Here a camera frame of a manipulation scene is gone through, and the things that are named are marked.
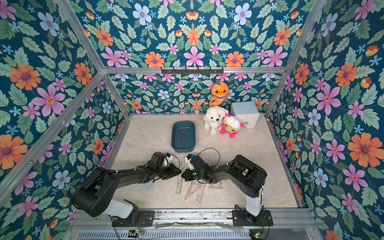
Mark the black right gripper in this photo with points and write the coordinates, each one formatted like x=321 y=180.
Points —
x=192 y=173

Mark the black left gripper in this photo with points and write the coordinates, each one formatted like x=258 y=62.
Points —
x=172 y=173

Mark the clear stencil ruler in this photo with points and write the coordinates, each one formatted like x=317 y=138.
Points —
x=180 y=179

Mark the teal plastic storage box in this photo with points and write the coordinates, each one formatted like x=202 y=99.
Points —
x=183 y=124

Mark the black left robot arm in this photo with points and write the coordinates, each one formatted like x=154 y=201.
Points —
x=96 y=195

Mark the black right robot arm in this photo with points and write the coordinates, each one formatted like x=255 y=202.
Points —
x=246 y=175

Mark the pink set square triangle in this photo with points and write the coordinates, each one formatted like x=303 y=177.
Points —
x=194 y=188

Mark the clear short ruler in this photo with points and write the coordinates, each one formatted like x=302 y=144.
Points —
x=200 y=192

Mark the clear protractor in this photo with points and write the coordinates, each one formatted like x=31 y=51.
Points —
x=145 y=187

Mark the small pink triangle ruler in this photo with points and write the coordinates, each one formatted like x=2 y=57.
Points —
x=218 y=185

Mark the white dog plush toy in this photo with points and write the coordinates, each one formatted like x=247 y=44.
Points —
x=213 y=118

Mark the pink white doll plush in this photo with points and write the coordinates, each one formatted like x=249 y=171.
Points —
x=231 y=125

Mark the light blue small cabinet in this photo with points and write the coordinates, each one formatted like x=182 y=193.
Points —
x=245 y=112

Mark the orange dinosaur plush toy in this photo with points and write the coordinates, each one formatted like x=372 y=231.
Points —
x=220 y=92

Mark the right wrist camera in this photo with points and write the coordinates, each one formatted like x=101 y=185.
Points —
x=191 y=161

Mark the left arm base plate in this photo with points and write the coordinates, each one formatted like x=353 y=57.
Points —
x=140 y=218

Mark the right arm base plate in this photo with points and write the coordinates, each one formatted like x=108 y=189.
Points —
x=244 y=219

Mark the black hook rail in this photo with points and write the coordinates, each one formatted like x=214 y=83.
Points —
x=197 y=70

